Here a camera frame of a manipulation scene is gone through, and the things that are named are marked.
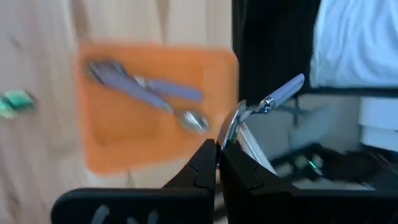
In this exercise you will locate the black device with green light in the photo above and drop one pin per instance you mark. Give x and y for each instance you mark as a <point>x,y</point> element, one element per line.
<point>357,168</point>

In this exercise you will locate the orange plastic bin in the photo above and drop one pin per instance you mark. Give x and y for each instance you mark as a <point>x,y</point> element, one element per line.
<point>124,140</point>

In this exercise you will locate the white sheet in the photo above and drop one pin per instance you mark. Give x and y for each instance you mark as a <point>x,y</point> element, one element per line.
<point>357,40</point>

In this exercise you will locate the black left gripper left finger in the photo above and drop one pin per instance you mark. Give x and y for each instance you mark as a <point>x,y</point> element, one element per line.
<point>186,205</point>

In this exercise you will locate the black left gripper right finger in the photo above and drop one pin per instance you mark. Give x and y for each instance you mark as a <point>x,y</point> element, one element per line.
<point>255,205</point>

